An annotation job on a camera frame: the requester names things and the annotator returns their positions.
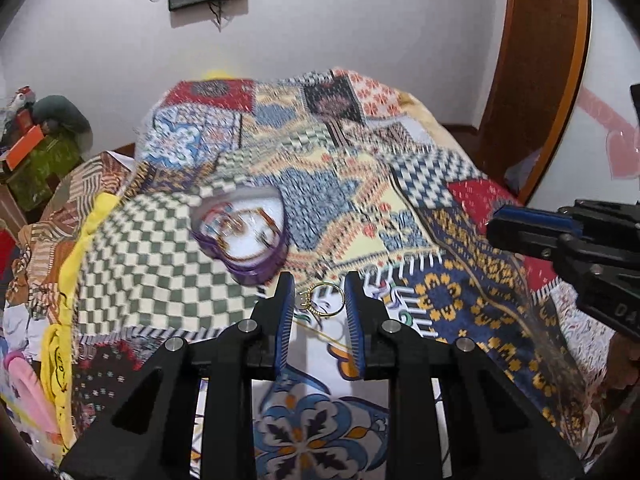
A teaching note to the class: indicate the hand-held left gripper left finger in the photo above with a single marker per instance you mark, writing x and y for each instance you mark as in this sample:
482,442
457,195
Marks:
286,320

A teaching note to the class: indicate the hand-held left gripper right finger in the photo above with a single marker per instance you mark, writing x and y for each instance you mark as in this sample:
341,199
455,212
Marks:
352,325

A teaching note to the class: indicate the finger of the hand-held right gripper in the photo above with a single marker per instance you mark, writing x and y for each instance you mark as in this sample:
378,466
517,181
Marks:
600,215
530,237

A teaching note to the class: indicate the purple heart-shaped jewelry box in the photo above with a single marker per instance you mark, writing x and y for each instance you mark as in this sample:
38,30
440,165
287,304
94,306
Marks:
240,235

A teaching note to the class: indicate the patchwork printed blanket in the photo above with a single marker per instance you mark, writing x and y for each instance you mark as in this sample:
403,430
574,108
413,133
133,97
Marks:
350,200

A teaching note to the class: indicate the white wardrobe door pink stickers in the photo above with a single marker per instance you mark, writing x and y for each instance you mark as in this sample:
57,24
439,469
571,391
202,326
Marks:
605,85

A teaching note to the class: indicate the yellow printed cloth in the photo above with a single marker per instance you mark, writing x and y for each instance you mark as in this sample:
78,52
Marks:
65,310

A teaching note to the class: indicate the striped brown cloth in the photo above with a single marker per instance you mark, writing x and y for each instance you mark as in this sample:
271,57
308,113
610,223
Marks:
60,220

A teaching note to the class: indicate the yellow round object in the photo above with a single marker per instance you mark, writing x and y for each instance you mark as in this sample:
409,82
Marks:
217,75

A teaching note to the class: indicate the pink soft item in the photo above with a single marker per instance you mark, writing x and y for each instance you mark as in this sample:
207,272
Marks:
27,390

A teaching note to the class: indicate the green patterned cloth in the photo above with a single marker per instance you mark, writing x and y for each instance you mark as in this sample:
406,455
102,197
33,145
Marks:
45,170

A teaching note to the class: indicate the grey pillow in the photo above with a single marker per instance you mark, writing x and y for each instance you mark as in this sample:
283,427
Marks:
65,117

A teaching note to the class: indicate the orange box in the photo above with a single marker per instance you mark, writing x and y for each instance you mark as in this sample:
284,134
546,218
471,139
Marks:
22,147

